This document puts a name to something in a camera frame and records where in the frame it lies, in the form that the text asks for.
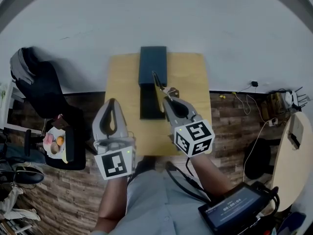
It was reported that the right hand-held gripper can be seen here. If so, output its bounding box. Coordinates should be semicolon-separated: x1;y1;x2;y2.
162;97;216;158

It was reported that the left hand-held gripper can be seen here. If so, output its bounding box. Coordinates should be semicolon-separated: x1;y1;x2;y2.
92;98;136;180

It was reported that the small metal trinket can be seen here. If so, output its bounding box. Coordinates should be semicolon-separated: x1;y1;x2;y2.
152;70;180;102

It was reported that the dark blue box with lid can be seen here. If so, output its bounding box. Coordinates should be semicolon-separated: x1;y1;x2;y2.
138;46;168;120

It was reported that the person's left forearm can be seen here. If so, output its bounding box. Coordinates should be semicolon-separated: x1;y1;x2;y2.
93;176;130;235

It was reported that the person's right forearm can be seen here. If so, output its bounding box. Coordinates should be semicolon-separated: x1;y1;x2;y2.
188;155;234;203

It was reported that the brown wallet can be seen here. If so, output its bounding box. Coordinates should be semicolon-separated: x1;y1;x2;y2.
51;114;68;130

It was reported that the white food plate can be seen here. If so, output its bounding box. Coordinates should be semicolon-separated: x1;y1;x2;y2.
43;127;67;159

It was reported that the black stool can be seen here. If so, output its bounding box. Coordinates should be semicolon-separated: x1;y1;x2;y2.
243;138;272;180

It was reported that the person's light blue shirt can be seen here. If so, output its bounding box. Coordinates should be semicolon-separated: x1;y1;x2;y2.
90;169;216;235

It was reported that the brown cardboard box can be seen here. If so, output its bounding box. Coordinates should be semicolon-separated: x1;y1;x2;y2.
259;92;287;122

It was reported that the black chair headrest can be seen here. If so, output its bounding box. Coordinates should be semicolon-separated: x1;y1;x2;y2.
13;165;45;185

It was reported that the black screen monitor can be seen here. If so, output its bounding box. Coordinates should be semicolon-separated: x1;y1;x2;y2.
197;181;281;235

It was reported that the small white table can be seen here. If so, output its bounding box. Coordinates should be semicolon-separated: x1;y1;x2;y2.
0;81;26;137

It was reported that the grey backpack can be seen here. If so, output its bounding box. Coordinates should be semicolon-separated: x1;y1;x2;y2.
9;48;35;86

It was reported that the white router with antennas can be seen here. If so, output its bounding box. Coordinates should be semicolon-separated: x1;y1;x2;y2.
284;86;311;110

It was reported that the flat white box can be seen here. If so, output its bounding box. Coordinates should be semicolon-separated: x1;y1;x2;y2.
288;117;305;144

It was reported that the small black device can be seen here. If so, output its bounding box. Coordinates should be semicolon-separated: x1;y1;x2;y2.
290;133;301;150

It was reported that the round beige table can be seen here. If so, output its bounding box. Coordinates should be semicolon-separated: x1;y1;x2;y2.
270;111;313;212

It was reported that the white cloth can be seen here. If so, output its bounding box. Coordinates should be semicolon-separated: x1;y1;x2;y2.
0;185;42;222

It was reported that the blue bag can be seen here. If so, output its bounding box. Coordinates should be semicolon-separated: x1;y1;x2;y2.
277;211;307;235

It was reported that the looped white cable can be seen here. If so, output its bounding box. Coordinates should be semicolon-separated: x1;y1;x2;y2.
231;91;252;116

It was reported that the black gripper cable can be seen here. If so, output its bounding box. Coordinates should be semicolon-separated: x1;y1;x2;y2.
165;161;211;203

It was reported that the long white cable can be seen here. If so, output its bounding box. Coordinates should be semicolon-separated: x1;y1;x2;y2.
242;121;269;183

